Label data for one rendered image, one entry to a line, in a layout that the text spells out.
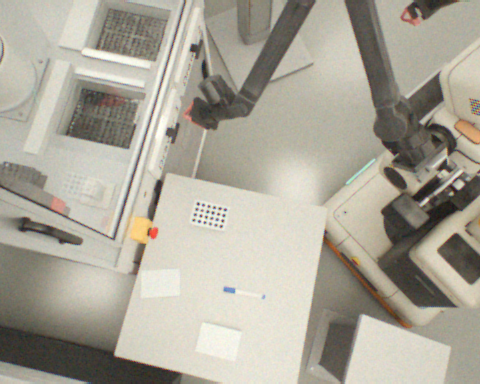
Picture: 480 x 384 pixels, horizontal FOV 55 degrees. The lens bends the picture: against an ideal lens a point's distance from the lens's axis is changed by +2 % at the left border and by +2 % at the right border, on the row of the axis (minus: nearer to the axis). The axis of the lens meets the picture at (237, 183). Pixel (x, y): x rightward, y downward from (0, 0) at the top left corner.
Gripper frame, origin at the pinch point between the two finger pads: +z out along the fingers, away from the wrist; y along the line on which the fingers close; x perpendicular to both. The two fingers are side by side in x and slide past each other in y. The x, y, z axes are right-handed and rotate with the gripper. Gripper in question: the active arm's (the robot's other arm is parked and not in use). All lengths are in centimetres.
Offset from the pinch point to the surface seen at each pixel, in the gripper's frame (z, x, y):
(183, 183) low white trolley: 15.8, 16.1, -15.4
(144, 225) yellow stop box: 8.5, 35.3, -1.4
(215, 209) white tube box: 3.4, 23.0, -22.6
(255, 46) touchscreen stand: 65, -86, -68
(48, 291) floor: 115, 68, -24
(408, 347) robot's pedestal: -43, 50, -75
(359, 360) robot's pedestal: -34, 57, -65
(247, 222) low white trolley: -2.1, 24.0, -33.3
